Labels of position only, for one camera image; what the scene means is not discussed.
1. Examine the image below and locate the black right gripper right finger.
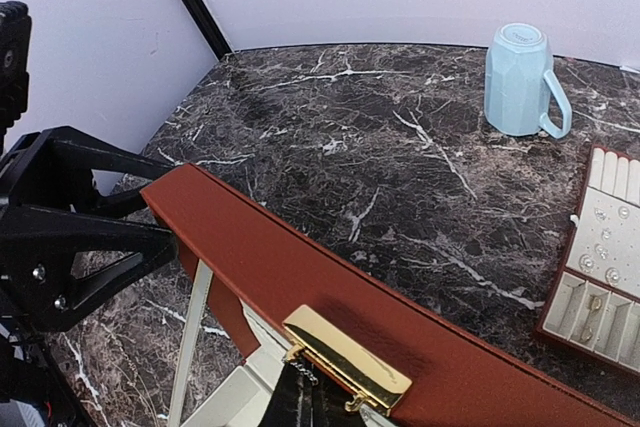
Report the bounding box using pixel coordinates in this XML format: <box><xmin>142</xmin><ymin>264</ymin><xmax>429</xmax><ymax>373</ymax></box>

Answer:
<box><xmin>316</xmin><ymin>372</ymin><xmax>366</xmax><ymax>427</ymax></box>

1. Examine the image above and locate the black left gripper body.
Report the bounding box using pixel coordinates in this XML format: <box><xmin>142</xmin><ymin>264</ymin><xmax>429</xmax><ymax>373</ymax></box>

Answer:
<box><xmin>1</xmin><ymin>1</ymin><xmax>91</xmax><ymax>426</ymax></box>

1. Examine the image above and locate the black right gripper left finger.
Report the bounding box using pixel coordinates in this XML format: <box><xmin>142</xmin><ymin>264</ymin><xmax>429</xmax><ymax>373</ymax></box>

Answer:
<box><xmin>258</xmin><ymin>358</ymin><xmax>315</xmax><ymax>427</ymax></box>

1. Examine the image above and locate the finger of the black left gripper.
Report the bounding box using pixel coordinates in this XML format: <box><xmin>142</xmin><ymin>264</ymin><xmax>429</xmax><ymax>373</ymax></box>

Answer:
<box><xmin>1</xmin><ymin>126</ymin><xmax>173</xmax><ymax>218</ymax></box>
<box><xmin>24</xmin><ymin>205</ymin><xmax>178</xmax><ymax>332</ymax></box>

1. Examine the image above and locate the red jewelry box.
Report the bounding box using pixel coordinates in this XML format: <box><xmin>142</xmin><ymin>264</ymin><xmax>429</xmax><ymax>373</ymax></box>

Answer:
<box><xmin>141</xmin><ymin>164</ymin><xmax>628</xmax><ymax>426</ymax></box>

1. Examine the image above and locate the red jewelry display tray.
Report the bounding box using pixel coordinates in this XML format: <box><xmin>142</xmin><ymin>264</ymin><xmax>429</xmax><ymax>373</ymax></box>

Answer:
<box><xmin>536</xmin><ymin>145</ymin><xmax>639</xmax><ymax>375</ymax></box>

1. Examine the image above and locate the light blue faceted mug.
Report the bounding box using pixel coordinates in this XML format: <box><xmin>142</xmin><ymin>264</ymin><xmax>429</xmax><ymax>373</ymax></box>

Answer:
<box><xmin>484</xmin><ymin>23</ymin><xmax>572</xmax><ymax>139</ymax></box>

